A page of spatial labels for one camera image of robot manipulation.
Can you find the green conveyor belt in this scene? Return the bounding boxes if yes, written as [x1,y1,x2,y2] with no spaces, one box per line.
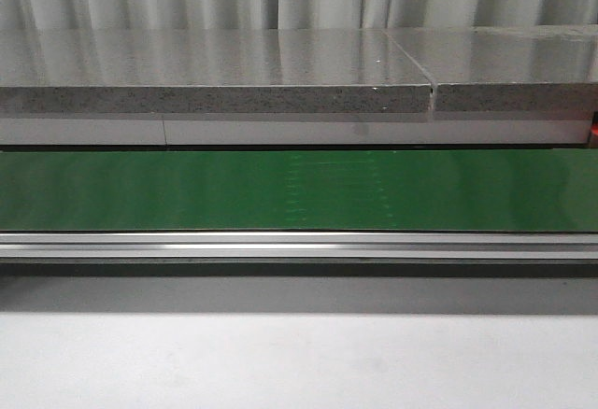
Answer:
[1,148,597,277]

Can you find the grey speckled countertop slab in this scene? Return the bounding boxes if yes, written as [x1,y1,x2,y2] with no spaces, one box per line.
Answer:
[1,29,432,114]
[388,25,597,120]

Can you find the red plastic tray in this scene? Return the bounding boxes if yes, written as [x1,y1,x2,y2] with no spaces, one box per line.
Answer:
[588,112,598,148]

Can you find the grey speckled countertop right slab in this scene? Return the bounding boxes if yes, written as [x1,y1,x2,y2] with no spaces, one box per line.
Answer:
[388,25,597,120]

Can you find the grey speckled countertop left slab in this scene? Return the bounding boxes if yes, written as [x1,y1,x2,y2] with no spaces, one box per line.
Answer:
[1,29,432,114]

